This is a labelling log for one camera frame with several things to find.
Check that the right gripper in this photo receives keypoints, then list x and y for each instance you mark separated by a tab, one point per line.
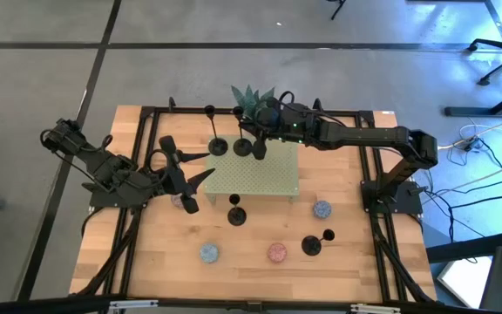
277	124

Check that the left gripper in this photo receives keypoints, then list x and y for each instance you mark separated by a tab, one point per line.
177	174

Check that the black metal candlestick holder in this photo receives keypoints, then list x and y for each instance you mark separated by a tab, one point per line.
218	147
242	147
236	216
311	245

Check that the purple patterned round tin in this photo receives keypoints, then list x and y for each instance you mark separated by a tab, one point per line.
176	201

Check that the teal patterned round tin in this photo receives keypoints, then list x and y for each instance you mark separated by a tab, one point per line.
209	253

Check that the dark blue patterned round tin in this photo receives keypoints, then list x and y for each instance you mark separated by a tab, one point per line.
322	209

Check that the pink patterned round tin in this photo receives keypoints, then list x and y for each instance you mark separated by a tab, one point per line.
277	252

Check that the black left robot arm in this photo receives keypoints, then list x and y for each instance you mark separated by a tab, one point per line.
111	179

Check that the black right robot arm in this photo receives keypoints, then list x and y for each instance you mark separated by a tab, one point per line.
364	137

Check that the green perforated metal shelf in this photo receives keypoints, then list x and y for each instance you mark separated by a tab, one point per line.
255	174

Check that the green plant in white pot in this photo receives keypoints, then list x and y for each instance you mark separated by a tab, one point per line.
251	98

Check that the black chair base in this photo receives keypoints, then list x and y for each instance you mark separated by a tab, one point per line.
337	8

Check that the black power strip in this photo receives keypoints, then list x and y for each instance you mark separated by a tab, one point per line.
472	144

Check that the mesh back office chair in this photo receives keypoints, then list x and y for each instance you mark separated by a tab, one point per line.
501	54

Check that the black aluminium table frame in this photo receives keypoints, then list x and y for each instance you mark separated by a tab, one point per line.
366	165

